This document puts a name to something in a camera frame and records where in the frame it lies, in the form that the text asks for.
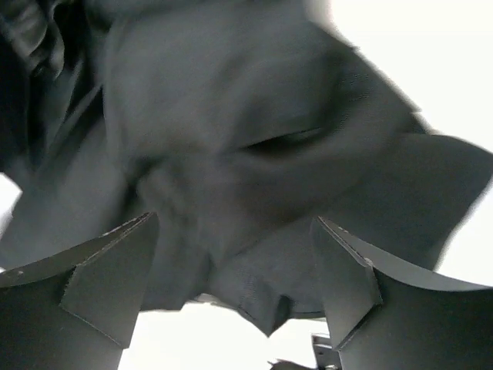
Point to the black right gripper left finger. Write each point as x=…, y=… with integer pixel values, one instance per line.
x=78, y=308

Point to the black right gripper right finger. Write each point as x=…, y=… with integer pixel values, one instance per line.
x=386, y=313

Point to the black skirt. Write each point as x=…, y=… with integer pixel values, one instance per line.
x=237, y=123

